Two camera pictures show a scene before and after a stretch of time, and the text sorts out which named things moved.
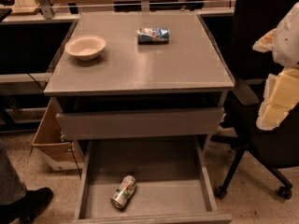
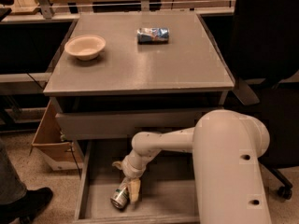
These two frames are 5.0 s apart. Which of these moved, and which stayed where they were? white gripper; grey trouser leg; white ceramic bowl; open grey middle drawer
Moved: white gripper
Stayed: open grey middle drawer; grey trouser leg; white ceramic bowl
